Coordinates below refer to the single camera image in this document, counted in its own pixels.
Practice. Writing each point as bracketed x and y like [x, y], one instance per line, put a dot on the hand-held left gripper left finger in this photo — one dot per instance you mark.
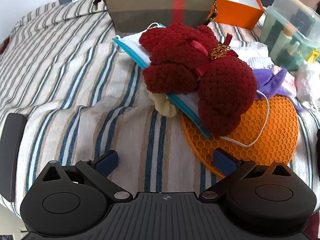
[107, 161]

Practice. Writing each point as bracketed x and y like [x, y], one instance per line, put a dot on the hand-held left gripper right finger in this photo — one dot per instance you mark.
[225, 162]

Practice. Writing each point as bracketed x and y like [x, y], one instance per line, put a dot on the dark red plush toy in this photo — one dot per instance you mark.
[220, 87]

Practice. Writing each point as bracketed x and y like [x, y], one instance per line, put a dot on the orange cardboard box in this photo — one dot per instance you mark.
[232, 12]

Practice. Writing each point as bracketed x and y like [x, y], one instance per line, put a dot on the orange silicone honeycomb mat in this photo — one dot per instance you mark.
[275, 130]

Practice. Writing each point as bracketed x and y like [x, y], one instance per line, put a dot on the beige scrunchie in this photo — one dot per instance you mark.
[165, 107]

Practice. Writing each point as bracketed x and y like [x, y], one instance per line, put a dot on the striped blanket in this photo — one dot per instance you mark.
[75, 80]

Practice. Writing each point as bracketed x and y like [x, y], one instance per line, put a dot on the purple plush cloth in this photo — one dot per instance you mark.
[270, 82]

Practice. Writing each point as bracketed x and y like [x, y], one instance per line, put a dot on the dark flat object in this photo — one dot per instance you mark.
[12, 155]

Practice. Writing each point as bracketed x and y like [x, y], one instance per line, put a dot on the pink cloth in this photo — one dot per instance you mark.
[290, 82]

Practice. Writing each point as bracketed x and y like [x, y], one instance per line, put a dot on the white fluffy cloth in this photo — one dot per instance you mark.
[307, 82]

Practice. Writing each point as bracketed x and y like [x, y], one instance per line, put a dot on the blue face mask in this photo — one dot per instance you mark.
[130, 45]

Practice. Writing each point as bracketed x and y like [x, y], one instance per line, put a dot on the clear plastic storage container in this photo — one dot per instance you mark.
[287, 30]

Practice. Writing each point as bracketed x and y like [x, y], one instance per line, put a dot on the plaid zipper pouch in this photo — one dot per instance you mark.
[140, 7]

